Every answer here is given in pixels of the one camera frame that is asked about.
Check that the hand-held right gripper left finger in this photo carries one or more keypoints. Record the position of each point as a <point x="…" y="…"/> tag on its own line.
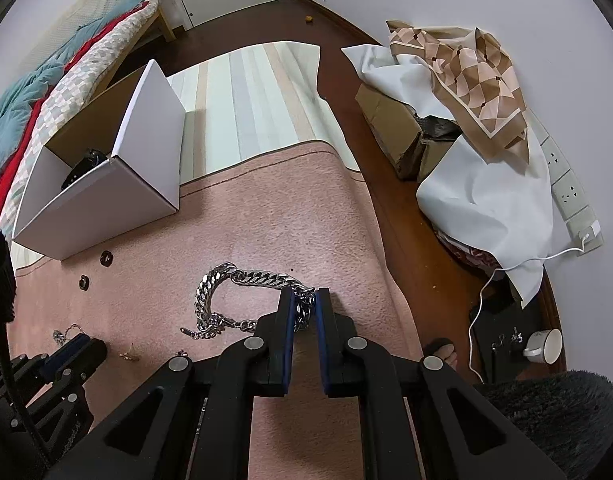
<point x="287" y="340"/>

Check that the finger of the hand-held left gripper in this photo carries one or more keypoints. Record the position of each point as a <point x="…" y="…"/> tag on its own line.
<point x="64" y="352"/>
<point x="89" y="355"/>

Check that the white cloth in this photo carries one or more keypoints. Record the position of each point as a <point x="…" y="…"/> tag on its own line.
<point x="481" y="200"/>

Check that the striped pastel mat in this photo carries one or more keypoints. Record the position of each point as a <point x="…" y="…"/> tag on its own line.
<point x="251" y="100"/>

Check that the red blanket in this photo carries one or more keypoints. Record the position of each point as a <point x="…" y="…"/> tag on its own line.
<point x="16" y="160"/>

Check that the white power strip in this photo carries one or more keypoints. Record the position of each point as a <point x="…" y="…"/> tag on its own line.
<point x="568" y="190"/>

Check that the person's foot in sandal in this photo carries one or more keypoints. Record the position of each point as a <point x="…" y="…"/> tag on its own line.
<point x="444" y="350"/>

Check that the small metal keys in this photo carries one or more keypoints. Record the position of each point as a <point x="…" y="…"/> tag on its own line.
<point x="506" y="342"/>

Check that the white mug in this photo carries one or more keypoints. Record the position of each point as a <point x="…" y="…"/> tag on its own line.
<point x="543" y="346"/>

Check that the wooden bed frame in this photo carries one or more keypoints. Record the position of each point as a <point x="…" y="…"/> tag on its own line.
<point x="159" y="20"/>

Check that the red patterned fabric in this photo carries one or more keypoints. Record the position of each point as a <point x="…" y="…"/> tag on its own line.
<point x="474" y="256"/>

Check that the black item in box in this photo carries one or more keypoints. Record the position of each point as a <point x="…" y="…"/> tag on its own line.
<point x="84" y="166"/>

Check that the white cardboard box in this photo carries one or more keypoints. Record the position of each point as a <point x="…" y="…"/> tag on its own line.
<point x="96" y="210"/>

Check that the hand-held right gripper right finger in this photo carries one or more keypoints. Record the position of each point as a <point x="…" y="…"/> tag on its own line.
<point x="327" y="340"/>

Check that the small gold earring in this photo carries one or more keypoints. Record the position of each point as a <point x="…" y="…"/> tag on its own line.
<point x="129" y="356"/>

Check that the brown diamond patterned cloth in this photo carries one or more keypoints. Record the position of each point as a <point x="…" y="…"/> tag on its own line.
<point x="466" y="75"/>

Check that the brown cardboard box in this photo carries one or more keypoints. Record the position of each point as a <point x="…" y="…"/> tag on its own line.
<point x="386" y="115"/>

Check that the pink fuzzy blanket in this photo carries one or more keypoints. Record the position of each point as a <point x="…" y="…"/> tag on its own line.
<point x="286" y="220"/>

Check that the teal blanket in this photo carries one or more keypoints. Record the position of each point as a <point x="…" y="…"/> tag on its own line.
<point x="26" y="90"/>

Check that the grey fluffy cloth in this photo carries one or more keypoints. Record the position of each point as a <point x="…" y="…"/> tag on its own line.
<point x="551" y="420"/>

